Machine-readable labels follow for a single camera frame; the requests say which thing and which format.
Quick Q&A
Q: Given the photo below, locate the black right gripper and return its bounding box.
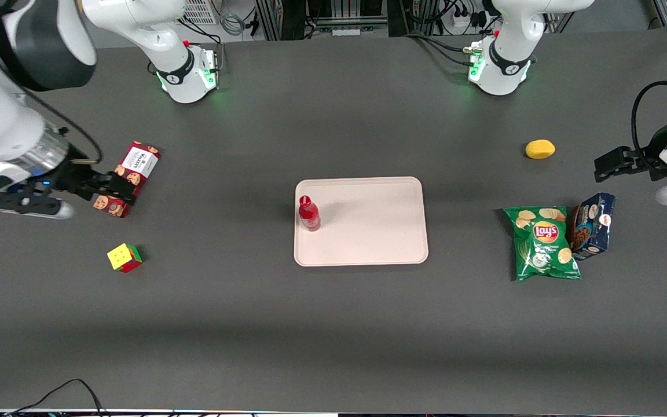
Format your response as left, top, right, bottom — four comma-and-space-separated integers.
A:
20, 152, 138, 204

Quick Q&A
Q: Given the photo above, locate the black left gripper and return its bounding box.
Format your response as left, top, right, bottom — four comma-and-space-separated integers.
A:
593, 118, 667, 184

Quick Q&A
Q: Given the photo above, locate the red coke bottle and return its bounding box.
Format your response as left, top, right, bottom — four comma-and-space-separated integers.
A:
298, 195, 321, 232

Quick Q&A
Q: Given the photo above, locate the pale pink plastic tray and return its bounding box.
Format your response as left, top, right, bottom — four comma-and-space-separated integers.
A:
294, 176, 429, 267

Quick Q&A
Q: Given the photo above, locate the red cookie box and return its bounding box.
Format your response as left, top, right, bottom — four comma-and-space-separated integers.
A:
91, 141, 162, 219

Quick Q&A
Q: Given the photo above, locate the dark blue cookie box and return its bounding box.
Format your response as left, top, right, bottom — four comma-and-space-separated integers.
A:
569, 192, 617, 261

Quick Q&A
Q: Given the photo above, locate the colourful Rubik's cube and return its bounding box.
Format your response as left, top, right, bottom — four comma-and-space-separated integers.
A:
107, 243, 144, 274

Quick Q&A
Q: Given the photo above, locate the yellow lemon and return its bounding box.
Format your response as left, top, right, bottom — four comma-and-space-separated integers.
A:
525, 139, 556, 160

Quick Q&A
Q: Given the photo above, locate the green Lay's chips bag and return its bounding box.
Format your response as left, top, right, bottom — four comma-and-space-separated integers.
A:
503, 206, 582, 283

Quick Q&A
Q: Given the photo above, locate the white vented box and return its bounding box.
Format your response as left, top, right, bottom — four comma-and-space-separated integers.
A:
182, 0, 219, 25

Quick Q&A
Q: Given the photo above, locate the white power strip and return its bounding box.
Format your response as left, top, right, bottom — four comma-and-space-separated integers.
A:
452, 8, 488, 30

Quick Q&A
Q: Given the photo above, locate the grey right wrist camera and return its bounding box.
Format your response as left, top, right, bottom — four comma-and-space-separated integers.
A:
0, 191, 75, 220

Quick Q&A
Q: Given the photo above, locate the thin black table cable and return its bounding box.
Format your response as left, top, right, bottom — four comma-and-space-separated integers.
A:
3, 379, 108, 417

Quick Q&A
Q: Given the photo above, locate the grey coiled cable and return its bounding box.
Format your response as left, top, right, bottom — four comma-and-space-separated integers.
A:
219, 0, 248, 37

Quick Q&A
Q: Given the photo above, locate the black base cable bundle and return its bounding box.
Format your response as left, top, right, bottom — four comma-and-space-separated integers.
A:
406, 30, 485, 68

